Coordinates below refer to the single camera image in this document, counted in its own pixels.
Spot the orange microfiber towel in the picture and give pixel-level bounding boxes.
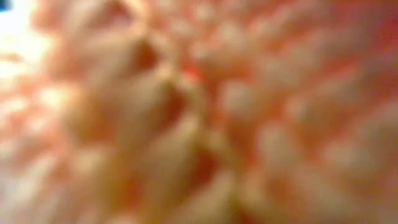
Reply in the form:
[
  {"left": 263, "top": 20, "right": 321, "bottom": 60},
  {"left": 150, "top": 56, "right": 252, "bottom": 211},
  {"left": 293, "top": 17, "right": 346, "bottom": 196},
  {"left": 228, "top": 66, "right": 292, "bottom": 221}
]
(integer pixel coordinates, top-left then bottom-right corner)
[{"left": 0, "top": 0, "right": 398, "bottom": 224}]

